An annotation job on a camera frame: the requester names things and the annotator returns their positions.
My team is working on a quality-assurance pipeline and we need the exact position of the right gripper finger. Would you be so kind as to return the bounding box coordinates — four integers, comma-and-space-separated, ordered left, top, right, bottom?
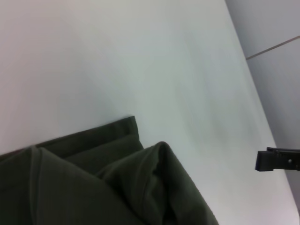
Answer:
255, 147, 300, 173

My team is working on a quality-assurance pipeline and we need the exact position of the dark green printed t-shirt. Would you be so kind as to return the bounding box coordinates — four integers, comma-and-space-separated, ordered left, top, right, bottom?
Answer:
0, 115, 220, 225

